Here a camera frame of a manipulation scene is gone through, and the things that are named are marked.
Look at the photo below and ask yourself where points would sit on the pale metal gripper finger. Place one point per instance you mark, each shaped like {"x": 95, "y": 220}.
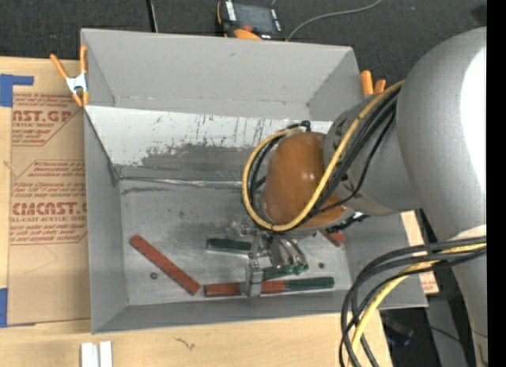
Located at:
{"x": 255, "y": 281}
{"x": 255, "y": 247}

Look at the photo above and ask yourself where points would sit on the dark green flat block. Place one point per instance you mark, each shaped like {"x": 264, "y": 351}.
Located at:
{"x": 312, "y": 282}
{"x": 228, "y": 244}

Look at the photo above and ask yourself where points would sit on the red-brown flat block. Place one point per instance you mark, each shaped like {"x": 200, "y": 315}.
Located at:
{"x": 164, "y": 264}
{"x": 336, "y": 237}
{"x": 223, "y": 290}

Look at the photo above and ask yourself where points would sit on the grey metal bin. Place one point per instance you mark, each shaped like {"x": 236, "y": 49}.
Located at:
{"x": 189, "y": 207}

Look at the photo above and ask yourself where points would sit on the brown cardboard board, red print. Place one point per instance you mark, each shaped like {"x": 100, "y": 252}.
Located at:
{"x": 47, "y": 270}

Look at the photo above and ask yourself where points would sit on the black cylinder on white bracket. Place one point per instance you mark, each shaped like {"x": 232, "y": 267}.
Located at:
{"x": 353, "y": 219}

